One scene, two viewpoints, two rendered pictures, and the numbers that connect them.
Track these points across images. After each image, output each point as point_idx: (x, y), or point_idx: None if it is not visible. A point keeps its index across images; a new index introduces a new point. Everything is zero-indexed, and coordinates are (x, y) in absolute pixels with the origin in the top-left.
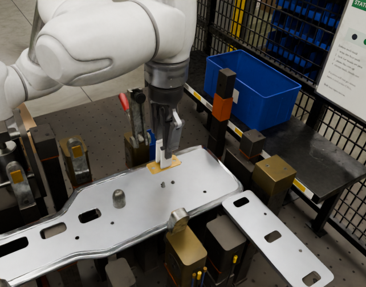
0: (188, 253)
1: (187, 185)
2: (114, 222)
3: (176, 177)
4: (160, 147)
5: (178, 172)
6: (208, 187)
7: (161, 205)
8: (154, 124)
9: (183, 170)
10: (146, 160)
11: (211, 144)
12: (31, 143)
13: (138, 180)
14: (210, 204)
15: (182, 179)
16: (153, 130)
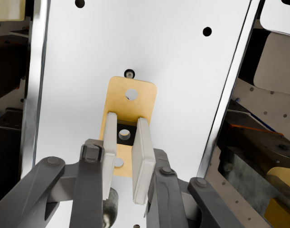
0: None
1: (163, 52)
2: (138, 224)
3: (122, 56)
4: (145, 216)
5: (111, 37)
6: (203, 11)
7: (166, 140)
8: (44, 223)
9: (112, 20)
10: (7, 62)
11: None
12: None
13: (70, 134)
14: (240, 48)
15: (136, 45)
16: (55, 210)
